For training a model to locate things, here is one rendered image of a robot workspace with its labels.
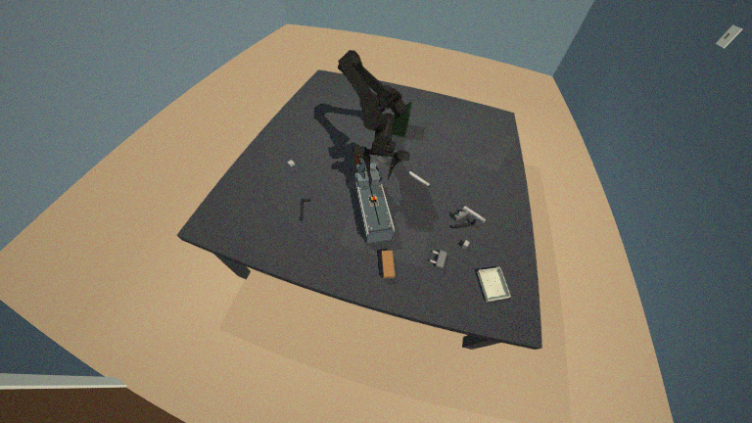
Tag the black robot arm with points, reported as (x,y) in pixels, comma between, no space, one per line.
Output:
(373,105)

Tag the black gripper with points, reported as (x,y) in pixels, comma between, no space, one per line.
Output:
(364,153)

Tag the cream open tray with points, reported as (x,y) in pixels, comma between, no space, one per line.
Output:
(493,284)

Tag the tan rectangular block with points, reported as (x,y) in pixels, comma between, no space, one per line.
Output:
(388,265)

